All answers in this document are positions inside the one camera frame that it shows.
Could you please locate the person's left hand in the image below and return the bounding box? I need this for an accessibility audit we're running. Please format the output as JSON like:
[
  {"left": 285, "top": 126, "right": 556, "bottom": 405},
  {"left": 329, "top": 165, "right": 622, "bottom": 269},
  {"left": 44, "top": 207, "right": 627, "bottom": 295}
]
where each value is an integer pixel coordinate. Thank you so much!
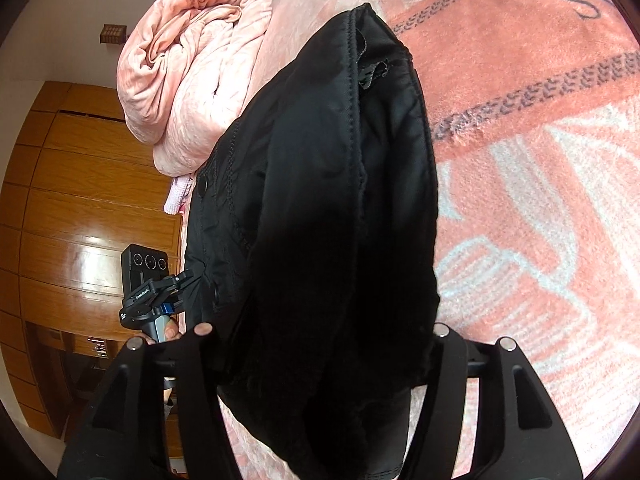
[{"left": 145, "top": 321, "right": 185, "bottom": 348}]

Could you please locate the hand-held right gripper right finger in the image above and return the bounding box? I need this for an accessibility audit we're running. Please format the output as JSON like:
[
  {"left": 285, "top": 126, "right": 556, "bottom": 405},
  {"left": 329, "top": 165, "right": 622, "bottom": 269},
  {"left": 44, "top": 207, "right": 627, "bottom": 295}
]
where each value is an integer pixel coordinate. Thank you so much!
[{"left": 400, "top": 322, "right": 583, "bottom": 480}]

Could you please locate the rolled pink quilt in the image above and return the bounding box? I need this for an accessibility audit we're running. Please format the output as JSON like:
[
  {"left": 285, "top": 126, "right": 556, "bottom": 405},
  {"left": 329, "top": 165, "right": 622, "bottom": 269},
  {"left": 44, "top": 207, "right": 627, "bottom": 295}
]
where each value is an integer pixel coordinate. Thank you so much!
[{"left": 116, "top": 0, "right": 273, "bottom": 178}]

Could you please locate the pale pink knit cloth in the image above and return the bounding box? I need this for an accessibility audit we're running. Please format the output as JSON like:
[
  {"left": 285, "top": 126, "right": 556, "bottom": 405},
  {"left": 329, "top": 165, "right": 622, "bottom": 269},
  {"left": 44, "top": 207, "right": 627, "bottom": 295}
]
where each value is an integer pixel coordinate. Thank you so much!
[{"left": 164, "top": 172, "right": 196, "bottom": 216}]

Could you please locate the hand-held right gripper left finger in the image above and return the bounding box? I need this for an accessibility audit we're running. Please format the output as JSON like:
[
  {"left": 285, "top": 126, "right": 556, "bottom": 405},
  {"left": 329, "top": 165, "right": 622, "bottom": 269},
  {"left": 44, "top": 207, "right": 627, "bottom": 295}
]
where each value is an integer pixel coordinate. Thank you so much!
[{"left": 57, "top": 322, "right": 222, "bottom": 480}]

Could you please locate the wooden wardrobe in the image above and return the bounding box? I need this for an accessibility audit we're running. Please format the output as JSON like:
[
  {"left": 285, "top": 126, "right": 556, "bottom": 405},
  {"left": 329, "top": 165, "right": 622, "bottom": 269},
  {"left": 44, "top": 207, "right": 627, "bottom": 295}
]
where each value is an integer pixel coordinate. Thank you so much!
[{"left": 0, "top": 80, "right": 183, "bottom": 436}]

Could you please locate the black jacket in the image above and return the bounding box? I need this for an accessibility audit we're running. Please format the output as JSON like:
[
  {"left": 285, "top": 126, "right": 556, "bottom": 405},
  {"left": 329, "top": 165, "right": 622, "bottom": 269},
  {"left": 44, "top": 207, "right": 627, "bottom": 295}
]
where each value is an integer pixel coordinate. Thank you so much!
[{"left": 180, "top": 2, "right": 443, "bottom": 480}]

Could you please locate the pink patterned blanket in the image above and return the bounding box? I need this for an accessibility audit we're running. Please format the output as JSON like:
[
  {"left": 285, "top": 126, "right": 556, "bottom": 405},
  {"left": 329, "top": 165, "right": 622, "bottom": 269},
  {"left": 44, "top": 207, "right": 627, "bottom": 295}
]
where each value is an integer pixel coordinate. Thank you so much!
[{"left": 165, "top": 0, "right": 640, "bottom": 480}]

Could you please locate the brown wall socket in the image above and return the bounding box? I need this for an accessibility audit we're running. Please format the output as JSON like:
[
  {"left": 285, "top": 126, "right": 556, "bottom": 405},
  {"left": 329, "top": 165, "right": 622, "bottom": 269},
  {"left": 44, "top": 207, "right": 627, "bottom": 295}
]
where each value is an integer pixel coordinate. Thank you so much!
[{"left": 99, "top": 23, "right": 127, "bottom": 46}]

